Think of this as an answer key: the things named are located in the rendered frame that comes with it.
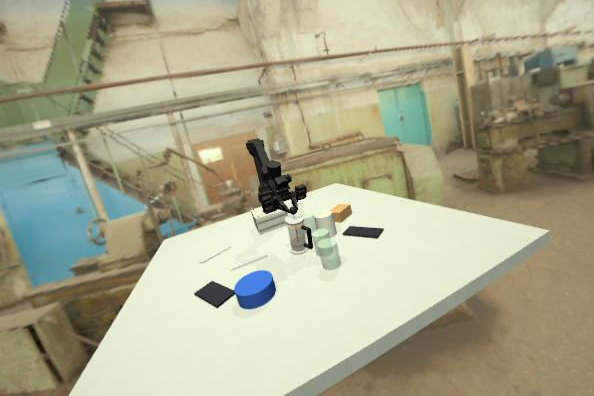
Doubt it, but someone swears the black flat rectangular panel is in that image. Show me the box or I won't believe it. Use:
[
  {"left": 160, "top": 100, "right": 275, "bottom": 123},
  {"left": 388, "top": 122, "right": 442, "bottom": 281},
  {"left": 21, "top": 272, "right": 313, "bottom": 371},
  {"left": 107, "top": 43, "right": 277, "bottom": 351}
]
[
  {"left": 343, "top": 226, "right": 383, "bottom": 239},
  {"left": 194, "top": 281, "right": 236, "bottom": 308}
]

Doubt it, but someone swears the orange rectangular block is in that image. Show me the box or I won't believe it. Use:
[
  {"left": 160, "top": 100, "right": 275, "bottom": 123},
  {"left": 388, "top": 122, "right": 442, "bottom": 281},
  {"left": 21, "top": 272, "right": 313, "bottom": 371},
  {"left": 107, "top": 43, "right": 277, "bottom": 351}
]
[{"left": 330, "top": 204, "right": 353, "bottom": 223}]

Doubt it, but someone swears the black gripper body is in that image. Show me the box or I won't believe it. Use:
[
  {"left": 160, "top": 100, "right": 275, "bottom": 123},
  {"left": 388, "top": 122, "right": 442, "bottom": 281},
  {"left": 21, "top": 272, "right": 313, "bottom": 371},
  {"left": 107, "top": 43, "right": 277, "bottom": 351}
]
[{"left": 261, "top": 184, "right": 306, "bottom": 212}]

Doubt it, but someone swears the blue disc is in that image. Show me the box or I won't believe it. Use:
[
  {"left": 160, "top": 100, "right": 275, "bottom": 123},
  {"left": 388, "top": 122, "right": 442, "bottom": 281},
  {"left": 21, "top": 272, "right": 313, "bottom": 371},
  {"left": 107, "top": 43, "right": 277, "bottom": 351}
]
[{"left": 234, "top": 270, "right": 276, "bottom": 309}]

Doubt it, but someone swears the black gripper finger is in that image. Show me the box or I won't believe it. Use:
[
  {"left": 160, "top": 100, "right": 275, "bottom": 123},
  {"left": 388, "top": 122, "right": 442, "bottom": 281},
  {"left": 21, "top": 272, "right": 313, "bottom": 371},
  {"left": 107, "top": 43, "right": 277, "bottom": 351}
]
[
  {"left": 291, "top": 190, "right": 298, "bottom": 210},
  {"left": 274, "top": 196, "right": 290, "bottom": 213}
]

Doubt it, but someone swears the french press with black knob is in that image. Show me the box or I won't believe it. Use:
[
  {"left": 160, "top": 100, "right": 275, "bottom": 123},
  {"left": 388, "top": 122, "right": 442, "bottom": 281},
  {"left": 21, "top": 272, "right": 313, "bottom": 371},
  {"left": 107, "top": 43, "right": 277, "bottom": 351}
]
[{"left": 285, "top": 207, "right": 313, "bottom": 255}]

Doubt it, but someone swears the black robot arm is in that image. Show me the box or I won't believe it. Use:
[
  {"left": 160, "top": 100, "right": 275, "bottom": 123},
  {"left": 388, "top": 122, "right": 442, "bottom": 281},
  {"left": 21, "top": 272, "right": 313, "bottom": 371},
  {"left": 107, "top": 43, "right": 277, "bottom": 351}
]
[{"left": 246, "top": 138, "right": 292, "bottom": 203}]

